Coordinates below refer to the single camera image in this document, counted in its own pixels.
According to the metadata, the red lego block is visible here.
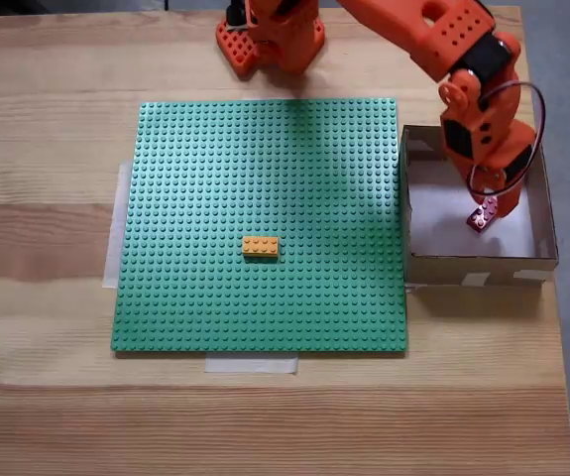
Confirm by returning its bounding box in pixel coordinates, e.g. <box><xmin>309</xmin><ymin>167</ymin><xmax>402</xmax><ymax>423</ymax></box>
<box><xmin>466</xmin><ymin>194</ymin><xmax>503</xmax><ymax>234</ymax></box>

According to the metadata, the brown cardboard box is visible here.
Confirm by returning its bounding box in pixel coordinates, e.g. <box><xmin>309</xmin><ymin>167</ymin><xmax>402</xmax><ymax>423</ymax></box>
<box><xmin>399</xmin><ymin>124</ymin><xmax>561</xmax><ymax>289</ymax></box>

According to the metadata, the green lego baseplate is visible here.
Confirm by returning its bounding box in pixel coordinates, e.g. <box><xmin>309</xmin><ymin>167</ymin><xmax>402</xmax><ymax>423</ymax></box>
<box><xmin>109</xmin><ymin>97</ymin><xmax>409</xmax><ymax>354</ymax></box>

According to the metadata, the orange lego block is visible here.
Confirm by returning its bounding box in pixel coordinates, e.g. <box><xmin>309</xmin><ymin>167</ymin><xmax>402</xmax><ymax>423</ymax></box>
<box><xmin>242</xmin><ymin>236</ymin><xmax>282</xmax><ymax>261</ymax></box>

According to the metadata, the white paper sheet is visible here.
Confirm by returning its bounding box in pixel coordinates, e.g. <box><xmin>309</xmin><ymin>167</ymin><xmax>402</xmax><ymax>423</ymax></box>
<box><xmin>405</xmin><ymin>162</ymin><xmax>538</xmax><ymax>259</ymax></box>

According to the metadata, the masking tape strip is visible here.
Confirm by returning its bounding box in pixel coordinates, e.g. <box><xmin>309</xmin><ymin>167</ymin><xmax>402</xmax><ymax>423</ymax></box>
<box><xmin>102</xmin><ymin>161</ymin><xmax>135</xmax><ymax>290</ymax></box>
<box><xmin>203</xmin><ymin>354</ymin><xmax>299</xmax><ymax>376</ymax></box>

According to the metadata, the gripper servo cable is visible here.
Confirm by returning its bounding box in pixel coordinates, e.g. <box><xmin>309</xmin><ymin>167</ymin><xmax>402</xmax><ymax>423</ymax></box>
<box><xmin>466</xmin><ymin>80</ymin><xmax>548</xmax><ymax>195</ymax></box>

